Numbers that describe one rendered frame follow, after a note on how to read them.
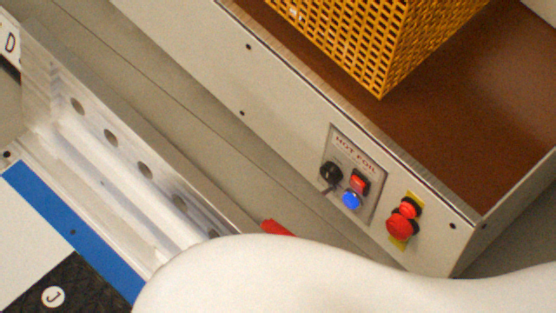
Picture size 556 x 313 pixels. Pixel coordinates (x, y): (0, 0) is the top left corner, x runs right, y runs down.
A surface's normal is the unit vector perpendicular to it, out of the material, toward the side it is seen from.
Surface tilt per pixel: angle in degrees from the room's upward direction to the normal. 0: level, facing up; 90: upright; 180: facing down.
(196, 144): 0
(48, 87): 83
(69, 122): 83
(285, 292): 16
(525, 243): 0
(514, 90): 0
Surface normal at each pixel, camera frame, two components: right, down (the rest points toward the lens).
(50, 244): 0.07, -0.45
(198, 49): -0.70, 0.61
